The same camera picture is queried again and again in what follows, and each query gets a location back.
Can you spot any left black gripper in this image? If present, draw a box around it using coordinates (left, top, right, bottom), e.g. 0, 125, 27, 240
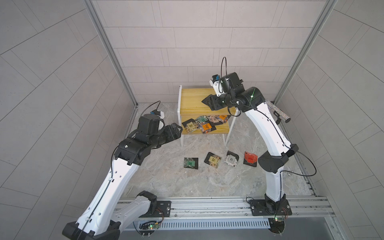
147, 122, 184, 149

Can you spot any green label tea bag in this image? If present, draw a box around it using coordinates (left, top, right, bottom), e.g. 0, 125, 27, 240
184, 158, 199, 170

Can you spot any yellow label tea bag floor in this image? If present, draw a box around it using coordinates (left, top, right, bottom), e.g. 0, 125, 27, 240
204, 152, 222, 169

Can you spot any white label tea bag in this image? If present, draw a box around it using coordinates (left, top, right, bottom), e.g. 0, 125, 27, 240
225, 151, 239, 167

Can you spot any red tea bag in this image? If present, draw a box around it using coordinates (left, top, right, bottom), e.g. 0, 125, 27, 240
243, 152, 258, 167

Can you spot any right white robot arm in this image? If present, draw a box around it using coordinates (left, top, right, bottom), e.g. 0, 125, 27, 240
203, 73, 299, 216

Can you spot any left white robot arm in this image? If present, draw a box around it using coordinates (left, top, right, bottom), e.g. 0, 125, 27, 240
62, 120, 183, 240

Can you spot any yellow label tea bag lower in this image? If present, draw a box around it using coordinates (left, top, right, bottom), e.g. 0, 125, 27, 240
182, 119, 199, 134

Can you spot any teal label tea bag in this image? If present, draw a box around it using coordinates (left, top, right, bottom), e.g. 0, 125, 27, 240
195, 116, 209, 124

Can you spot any small orange label tea bag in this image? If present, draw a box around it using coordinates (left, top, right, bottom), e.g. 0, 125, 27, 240
208, 115, 231, 126

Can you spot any glitter microphone on stand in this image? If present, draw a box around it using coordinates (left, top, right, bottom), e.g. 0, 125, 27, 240
266, 99, 291, 125

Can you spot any left circuit board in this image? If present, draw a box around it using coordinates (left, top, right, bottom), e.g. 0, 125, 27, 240
140, 221, 160, 231

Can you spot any circuit board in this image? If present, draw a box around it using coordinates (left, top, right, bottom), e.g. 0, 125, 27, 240
268, 218, 285, 235
140, 221, 160, 231

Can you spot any right circuit board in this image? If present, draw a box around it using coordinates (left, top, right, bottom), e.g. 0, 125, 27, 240
268, 218, 285, 235

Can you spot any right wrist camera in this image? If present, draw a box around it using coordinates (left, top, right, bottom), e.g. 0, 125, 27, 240
210, 75, 224, 97

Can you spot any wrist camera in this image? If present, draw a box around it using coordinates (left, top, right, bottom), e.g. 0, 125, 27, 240
210, 75, 224, 97
151, 109, 165, 119

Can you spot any wooden shelf white frame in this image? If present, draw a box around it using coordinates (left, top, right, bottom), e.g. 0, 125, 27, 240
177, 85, 235, 147

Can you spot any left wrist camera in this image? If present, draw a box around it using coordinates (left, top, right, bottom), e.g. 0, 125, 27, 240
151, 109, 165, 119

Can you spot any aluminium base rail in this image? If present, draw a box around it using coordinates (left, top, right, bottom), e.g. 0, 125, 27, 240
125, 196, 335, 232

